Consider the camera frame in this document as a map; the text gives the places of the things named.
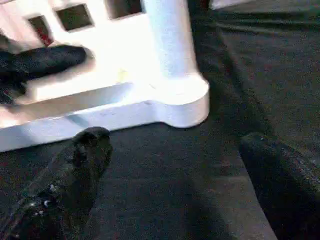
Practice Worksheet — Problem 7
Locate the black work mat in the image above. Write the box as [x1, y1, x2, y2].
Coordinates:
[0, 0, 320, 240]

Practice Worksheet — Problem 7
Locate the white plastic table leg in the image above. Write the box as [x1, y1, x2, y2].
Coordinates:
[141, 0, 197, 82]

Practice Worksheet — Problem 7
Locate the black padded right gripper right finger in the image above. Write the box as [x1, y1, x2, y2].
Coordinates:
[239, 132, 320, 240]

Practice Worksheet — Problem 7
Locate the white cabinet with glass doors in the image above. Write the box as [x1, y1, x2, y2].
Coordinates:
[0, 0, 151, 83]

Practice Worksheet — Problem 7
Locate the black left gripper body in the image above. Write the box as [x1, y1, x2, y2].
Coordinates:
[0, 80, 27, 107]

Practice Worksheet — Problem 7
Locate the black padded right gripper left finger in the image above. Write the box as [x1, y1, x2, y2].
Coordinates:
[0, 126, 113, 240]

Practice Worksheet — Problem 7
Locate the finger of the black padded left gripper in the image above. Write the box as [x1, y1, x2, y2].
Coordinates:
[0, 45, 89, 82]

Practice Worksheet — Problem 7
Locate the white plastic table top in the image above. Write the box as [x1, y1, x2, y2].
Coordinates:
[0, 60, 211, 154]

